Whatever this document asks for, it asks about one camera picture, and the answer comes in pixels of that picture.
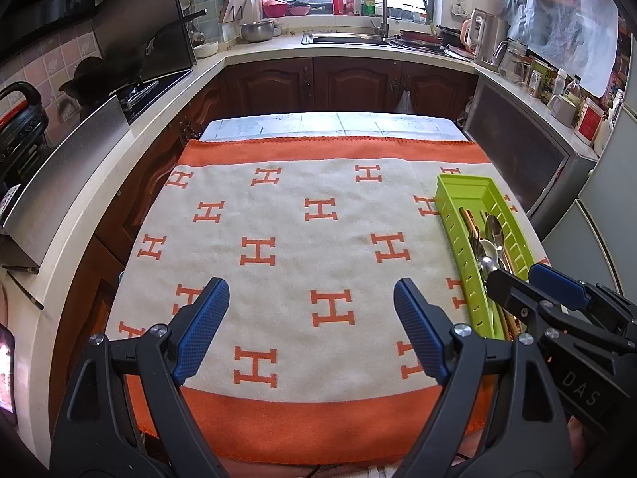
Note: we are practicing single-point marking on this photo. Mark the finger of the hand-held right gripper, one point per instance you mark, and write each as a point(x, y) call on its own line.
point(512, 298)
point(557, 286)

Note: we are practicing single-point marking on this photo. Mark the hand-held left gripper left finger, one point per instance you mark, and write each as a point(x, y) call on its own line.
point(201, 328)

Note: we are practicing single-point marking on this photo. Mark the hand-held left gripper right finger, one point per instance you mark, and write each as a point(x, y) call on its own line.
point(420, 328)

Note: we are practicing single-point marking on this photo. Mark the brown wooden chopstick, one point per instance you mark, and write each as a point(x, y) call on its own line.
point(467, 221)
point(510, 326)

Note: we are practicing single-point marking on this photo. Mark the large steel soup spoon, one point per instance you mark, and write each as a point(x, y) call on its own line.
point(495, 231)

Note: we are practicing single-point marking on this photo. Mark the green plastic utensil tray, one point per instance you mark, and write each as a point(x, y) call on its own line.
point(468, 194)

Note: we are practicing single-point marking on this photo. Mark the grey cabinet appliance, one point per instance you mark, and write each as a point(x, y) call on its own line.
point(522, 149)

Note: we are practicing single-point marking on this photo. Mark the red labelled container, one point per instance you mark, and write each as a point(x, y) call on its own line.
point(589, 122)

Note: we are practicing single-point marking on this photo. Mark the orange beige printed blanket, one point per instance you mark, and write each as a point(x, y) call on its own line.
point(298, 184)

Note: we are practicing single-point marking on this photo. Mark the white mug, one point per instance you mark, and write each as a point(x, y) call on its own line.
point(562, 112)

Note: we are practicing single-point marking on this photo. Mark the oil bottle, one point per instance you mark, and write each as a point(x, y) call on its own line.
point(574, 92)

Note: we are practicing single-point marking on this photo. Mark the lit screen device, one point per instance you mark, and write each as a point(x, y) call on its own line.
point(6, 373)

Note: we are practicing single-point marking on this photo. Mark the white capped bottle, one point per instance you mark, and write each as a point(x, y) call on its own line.
point(558, 84)

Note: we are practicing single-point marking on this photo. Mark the glass jar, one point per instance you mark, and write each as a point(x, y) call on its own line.
point(536, 82)

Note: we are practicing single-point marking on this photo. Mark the steel splash panel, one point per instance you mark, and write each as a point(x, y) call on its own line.
point(64, 159)

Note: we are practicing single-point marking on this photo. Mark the hanging plastic bag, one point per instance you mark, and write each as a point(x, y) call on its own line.
point(404, 104)

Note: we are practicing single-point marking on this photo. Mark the glass pitcher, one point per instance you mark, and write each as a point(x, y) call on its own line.
point(515, 64)

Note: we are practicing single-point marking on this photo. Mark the gas stove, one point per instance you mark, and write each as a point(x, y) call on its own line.
point(149, 92)

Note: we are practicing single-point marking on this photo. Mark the white pink electric kettle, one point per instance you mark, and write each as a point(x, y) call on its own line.
point(490, 35)

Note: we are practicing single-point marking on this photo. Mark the black kitchen appliance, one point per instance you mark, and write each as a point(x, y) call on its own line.
point(20, 129)

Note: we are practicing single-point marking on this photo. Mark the black kettle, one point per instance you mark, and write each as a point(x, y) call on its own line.
point(89, 79)

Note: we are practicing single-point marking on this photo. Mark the red black pan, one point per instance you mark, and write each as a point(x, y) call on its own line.
point(420, 39)

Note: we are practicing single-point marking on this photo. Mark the white bowl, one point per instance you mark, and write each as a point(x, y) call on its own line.
point(205, 50)

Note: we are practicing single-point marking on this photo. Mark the black wok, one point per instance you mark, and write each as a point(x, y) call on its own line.
point(134, 50)

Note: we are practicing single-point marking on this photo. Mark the steel ladle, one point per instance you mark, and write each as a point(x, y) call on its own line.
point(197, 35)

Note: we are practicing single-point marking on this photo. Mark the steel kitchen sink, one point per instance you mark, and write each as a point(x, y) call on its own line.
point(343, 39)

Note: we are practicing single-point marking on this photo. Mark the steel cooking pot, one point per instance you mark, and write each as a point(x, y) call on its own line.
point(256, 32)

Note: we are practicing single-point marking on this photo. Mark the steel sink faucet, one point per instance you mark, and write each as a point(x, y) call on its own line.
point(383, 10)

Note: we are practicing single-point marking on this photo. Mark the green bottle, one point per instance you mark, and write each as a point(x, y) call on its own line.
point(369, 7)

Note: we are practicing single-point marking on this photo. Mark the red plastic basin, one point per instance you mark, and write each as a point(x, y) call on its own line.
point(274, 7)

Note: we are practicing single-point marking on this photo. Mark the black range hood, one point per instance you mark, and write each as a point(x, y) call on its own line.
point(45, 0)

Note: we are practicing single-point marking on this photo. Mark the plastic wall cover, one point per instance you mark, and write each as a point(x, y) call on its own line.
point(562, 20)

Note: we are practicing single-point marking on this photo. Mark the white wall socket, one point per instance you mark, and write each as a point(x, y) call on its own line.
point(459, 9)

